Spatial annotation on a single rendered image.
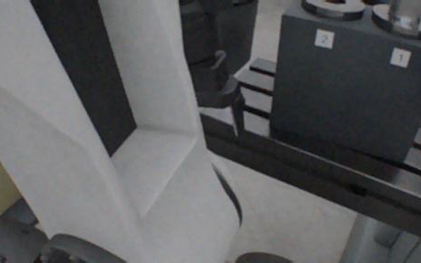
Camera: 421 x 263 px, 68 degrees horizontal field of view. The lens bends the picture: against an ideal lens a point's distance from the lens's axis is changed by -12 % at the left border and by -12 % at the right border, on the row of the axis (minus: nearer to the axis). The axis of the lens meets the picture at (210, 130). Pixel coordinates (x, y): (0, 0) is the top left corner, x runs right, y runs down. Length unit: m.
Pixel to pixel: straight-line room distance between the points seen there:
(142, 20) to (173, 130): 0.09
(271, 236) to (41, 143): 1.41
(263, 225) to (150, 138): 1.34
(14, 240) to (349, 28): 0.66
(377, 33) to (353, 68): 0.06
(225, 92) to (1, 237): 0.51
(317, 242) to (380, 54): 1.21
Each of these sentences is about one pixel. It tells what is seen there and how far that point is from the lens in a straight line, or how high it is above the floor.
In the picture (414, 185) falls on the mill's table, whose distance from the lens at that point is 0.54.
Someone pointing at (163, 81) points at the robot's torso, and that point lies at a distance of 0.25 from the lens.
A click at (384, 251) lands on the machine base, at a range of 1.40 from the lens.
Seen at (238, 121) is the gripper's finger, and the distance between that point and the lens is 0.51.
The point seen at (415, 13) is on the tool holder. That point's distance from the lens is 0.49.
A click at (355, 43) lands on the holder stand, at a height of 1.11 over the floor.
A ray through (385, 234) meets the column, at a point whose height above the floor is 0.26.
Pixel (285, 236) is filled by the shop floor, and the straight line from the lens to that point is 1.57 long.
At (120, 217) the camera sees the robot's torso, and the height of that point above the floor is 1.13.
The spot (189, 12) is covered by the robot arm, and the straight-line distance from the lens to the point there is 0.42.
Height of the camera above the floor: 1.29
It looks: 40 degrees down
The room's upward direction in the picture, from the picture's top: straight up
